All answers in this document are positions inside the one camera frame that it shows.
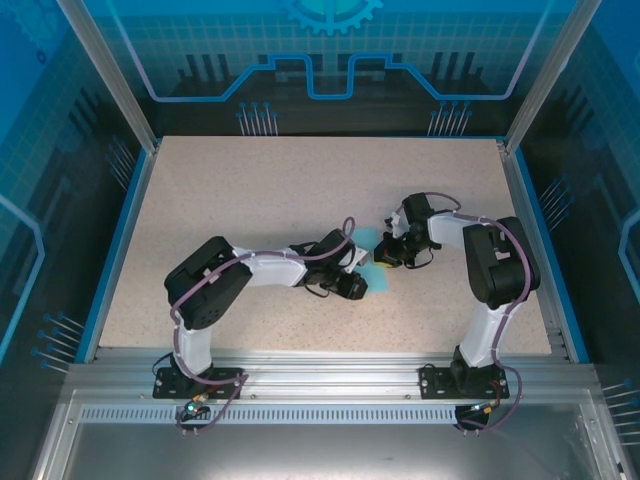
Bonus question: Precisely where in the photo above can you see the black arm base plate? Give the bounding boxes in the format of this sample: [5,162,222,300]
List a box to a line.
[418,363,512,400]
[152,366,245,400]

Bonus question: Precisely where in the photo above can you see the aluminium frame post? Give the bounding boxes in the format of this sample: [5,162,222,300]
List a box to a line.
[502,0,605,154]
[54,0,161,154]

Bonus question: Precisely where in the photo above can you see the cable connector with green light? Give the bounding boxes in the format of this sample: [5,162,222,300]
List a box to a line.
[182,394,211,419]
[467,397,501,416]

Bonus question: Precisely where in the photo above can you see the grey metal panel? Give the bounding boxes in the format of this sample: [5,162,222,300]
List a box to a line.
[29,389,640,480]

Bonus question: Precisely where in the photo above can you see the aluminium front rail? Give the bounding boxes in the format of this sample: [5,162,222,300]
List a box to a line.
[67,348,601,401]

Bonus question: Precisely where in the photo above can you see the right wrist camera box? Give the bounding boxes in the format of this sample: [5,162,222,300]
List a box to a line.
[384,212,406,241]

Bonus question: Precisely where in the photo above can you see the slotted aluminium cable duct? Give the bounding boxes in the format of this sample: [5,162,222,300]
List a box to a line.
[78,406,501,425]

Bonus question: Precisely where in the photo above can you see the side rail with blue edge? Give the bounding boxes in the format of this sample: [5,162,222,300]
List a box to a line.
[73,139,161,364]
[496,139,594,364]

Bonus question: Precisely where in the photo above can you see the light blue cloth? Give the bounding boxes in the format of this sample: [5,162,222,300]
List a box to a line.
[352,226,392,295]

